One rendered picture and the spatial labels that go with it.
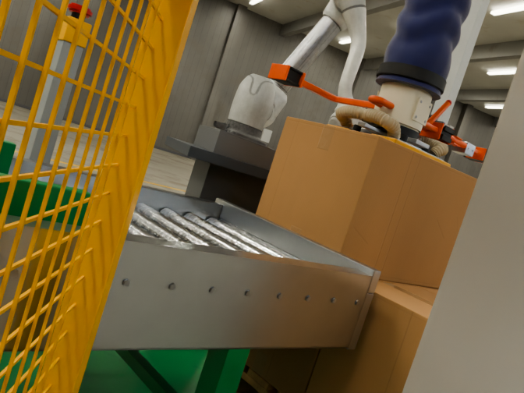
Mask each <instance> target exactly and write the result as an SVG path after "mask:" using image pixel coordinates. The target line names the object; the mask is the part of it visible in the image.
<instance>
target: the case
mask: <svg viewBox="0 0 524 393"><path fill-rule="evenodd" d="M476 181H477V179H476V178H473V177H472V176H470V175H467V174H465V173H463V172H460V171H458V170H456V169H453V168H451V167H449V166H447V165H444V164H442V163H440V162H438V161H435V160H433V159H431V158H428V157H426V156H424V155H422V154H419V153H417V152H415V151H413V150H410V149H408V148H406V147H403V146H401V145H399V144H397V143H394V142H392V141H390V140H387V139H385V138H383V137H381V136H377V135H373V134H369V133H362V132H359V131H355V130H350V129H344V128H340V127H337V126H329V125H325V124H322V123H318V122H311V121H307V120H303V119H297V118H293V117H289V116H288V117H287V118H286V120H285V125H284V128H283V130H282V133H281V137H280V140H279V142H278V147H277V150H276V152H275V155H274V159H273V161H272V164H271V169H270V171H269V174H268V177H267V181H266V183H265V186H264V190H263V193H262V196H261V198H260V202H259V205H258V208H257V212H256V214H257V215H259V216H261V217H263V218H266V219H267V220H269V221H273V222H274V223H276V224H278V225H281V226H283V227H285V228H287V229H290V230H292V231H294V232H296V233H298V234H300V235H303V236H305V237H307V238H309V239H312V240H313V241H315V242H317V243H320V244H322V245H324V246H327V247H329V248H331V249H333V250H336V251H338V252H339V253H342V254H344V255H346V256H348V257H351V258H352V259H355V260H358V261H359V262H361V263H363V264H366V265H368V266H370V267H373V268H375V269H377V270H379V271H381V275H380V277H379V280H382V281H393V282H397V283H403V284H409V285H418V286H424V287H430V288H436V289H439V287H440V284H441V281H442V278H443V276H444V272H445V269H446V267H447V265H448V261H449V258H450V256H451V252H452V250H453V247H454V245H455V241H456V239H457V236H458V233H459V229H460V228H461V225H462V221H463V218H464V216H465V214H466V210H467V207H468V205H469V202H470V199H471V196H472V194H473V190H474V188H475V185H476Z"/></svg>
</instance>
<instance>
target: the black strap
mask: <svg viewBox="0 0 524 393"><path fill-rule="evenodd" d="M382 74H391V75H397V76H404V77H408V78H411V79H414V80H418V81H420V82H423V83H427V84H429V85H431V86H433V87H435V88H437V89H438V90H439V91H440V92H441V95H442V94H443V93H444V89H445V87H446V84H447V82H446V80H445V79H444V78H443V77H442V76H440V75H438V74H436V73H434V72H432V71H430V70H428V69H424V68H421V67H419V66H415V65H410V64H405V63H401V62H383V63H381V64H380V66H379V69H378V71H377V76H379V75H382Z"/></svg>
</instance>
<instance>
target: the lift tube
mask: <svg viewBox="0 0 524 393"><path fill-rule="evenodd" d="M471 3H472V0H405V6H404V9H403V10H402V11H401V12H400V13H399V14H398V18H397V22H396V33H395V35H394V37H393V38H392V39H391V41H390V42H389V44H388V46H387V49H386V52H385V55H384V62H401V63H405V64H410V65H413V66H419V67H421V68H424V69H428V70H430V71H432V72H434V73H436V74H438V75H440V76H442V77H443V78H444V79H445V80H446V79H447V78H448V74H449V72H450V68H451V53H452V52H453V51H454V49H455V48H456V46H457V45H458V43H459V40H460V37H461V25H462V24H463V23H464V22H465V20H466V18H467V17H468V15H469V10H470V8H471ZM389 81H390V82H398V83H405V84H408V85H411V86H414V87H418V88H420V89H422V90H425V91H426V92H428V93H429V94H430V95H431V97H432V101H436V100H440V99H441V92H440V91H439V90H438V89H437V88H435V87H433V86H431V85H429V84H427V83H423V82H420V81H418V80H414V79H411V78H408V77H404V76H397V75H391V74H382V75H379V76H378V77H377V78H376V82H377V83H378V84H379V85H381V86H382V83H385V82H389Z"/></svg>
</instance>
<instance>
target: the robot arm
mask: <svg viewBox="0 0 524 393"><path fill-rule="evenodd" d="M347 28H348V31H349V35H350V40H351V46H350V50H349V55H348V58H347V60H346V63H345V67H344V69H343V72H342V77H341V79H340V82H339V86H338V97H347V98H352V99H353V96H352V85H353V83H354V80H355V78H356V74H357V72H358V69H359V66H360V63H361V61H362V59H363V55H364V52H365V48H366V0H330V1H329V3H328V4H327V6H326V8H325V9H324V12H323V17H322V18H321V19H320V20H319V22H318V23H317V24H316V25H315V26H314V28H313V29H312V30H311V31H310V32H309V33H308V34H307V35H306V37H305V38H304V39H303V41H302V42H301V43H300V44H299V45H298V47H297V48H296V49H295V50H294V52H293V53H292V54H291V55H290V56H289V57H288V58H287V59H286V61H285V62H284V63H283V65H290V66H291V67H293V68H295V69H298V70H299V71H301V72H303V73H304V72H305V71H307V70H308V68H309V67H310V66H311V65H312V64H313V62H314V61H315V60H316V59H317V57H318V56H319V55H320V54H321V52H322V51H323V50H324V49H325V48H326V47H327V46H328V45H329V44H330V42H331V41H332V40H333V39H334V37H335V36H336V35H337V34H338V32H339V31H343V30H346V29H347ZM291 88H292V87H290V86H285V85H284V84H282V83H279V82H277V81H275V80H273V79H268V78H266V77H263V76H260V75H257V74H254V73H253V74H251V75H248V76H247V77H246V78H245V79H244V80H243V81H242V82H241V84H240V85H239V87H238V90H237V91H236V93H235V97H234V99H233V102H232V106H231V109H230V112H229V115H228V120H227V122H217V121H215V122H214V124H213V125H214V127H215V128H216V129H222V130H224V131H227V132H229V133H232V134H235V135H237V136H241V137H242V138H245V139H248V140H251V141H253V142H255V143H259V144H261V145H264V146H267V144H266V143H265V142H263V141H262V140H260V136H261V133H262V130H263V128H265V127H268V126H269V125H271V124H272V123H273V122H274V120H275V119H276V117H277V116H278V114H279V113H280V111H281V110H282V109H283V108H284V106H285V105H286V103H287V95H286V94H287V93H288V92H289V91H290V90H291ZM346 105H347V104H339V103H338V105H337V107H336V108H335V112H336V110H337V109H338V108H339V107H341V106H346ZM328 124H329V125H333V126H334V125H337V126H341V125H340V124H341V123H340V122H339V121H338V119H337V118H336V116H335V113H333V114H332V115H331V117H330V118H329V120H328Z"/></svg>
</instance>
